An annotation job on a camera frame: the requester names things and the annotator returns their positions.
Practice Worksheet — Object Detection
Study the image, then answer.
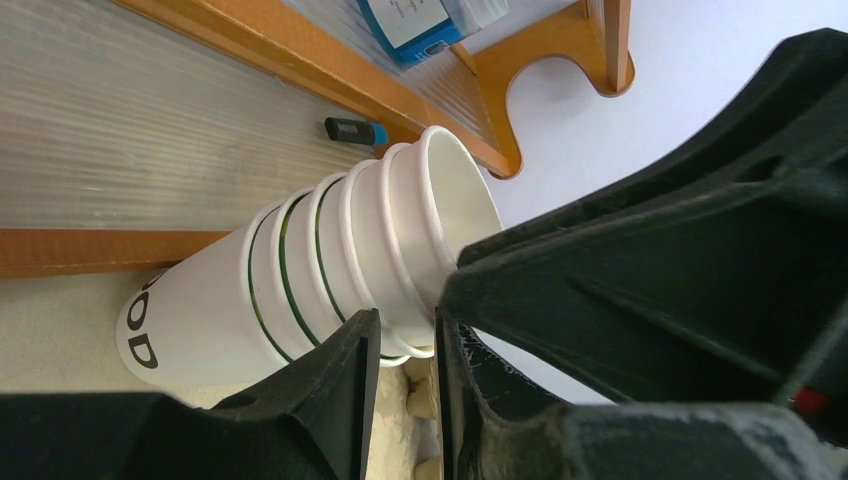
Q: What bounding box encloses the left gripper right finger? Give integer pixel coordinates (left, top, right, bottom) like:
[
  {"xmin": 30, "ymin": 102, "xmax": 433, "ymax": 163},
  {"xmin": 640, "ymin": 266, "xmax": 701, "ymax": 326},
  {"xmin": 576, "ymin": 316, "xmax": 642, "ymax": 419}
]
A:
[{"xmin": 436, "ymin": 319, "xmax": 842, "ymax": 479}]

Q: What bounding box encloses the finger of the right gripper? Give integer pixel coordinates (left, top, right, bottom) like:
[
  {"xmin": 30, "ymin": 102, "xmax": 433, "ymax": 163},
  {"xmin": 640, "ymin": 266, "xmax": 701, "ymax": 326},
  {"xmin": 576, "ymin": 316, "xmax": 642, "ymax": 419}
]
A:
[
  {"xmin": 459, "ymin": 28, "xmax": 847, "ymax": 267},
  {"xmin": 440, "ymin": 178, "xmax": 847, "ymax": 405}
]

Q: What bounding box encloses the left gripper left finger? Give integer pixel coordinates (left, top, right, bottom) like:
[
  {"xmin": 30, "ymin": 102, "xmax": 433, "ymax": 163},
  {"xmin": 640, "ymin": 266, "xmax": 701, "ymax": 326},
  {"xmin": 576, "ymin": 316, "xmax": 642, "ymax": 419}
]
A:
[{"xmin": 1, "ymin": 310, "xmax": 380, "ymax": 479}]

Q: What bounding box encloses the single white paper cup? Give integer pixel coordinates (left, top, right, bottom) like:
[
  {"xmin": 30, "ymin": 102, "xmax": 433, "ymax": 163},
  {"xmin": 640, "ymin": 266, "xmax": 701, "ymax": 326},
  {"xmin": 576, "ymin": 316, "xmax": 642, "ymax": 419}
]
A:
[{"xmin": 343, "ymin": 125, "xmax": 503, "ymax": 358}]

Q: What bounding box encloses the stack of white paper cups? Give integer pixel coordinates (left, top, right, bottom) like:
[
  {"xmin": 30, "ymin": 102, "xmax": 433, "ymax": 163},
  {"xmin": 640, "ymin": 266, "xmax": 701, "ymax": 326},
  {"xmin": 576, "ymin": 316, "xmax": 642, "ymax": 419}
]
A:
[{"xmin": 115, "ymin": 188, "xmax": 343, "ymax": 387}]

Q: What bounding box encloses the black blue marker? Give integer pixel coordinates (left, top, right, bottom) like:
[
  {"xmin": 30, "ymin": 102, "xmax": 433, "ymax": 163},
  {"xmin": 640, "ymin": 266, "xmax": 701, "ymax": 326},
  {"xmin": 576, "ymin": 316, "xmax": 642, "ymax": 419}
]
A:
[{"xmin": 324, "ymin": 117, "xmax": 389, "ymax": 146}]

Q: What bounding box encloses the wooden shelf rack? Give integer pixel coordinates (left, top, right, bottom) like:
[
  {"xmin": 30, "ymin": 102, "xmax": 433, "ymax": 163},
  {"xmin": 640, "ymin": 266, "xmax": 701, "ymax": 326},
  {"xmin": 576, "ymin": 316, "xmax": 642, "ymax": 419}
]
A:
[{"xmin": 1, "ymin": 1, "xmax": 635, "ymax": 279}]

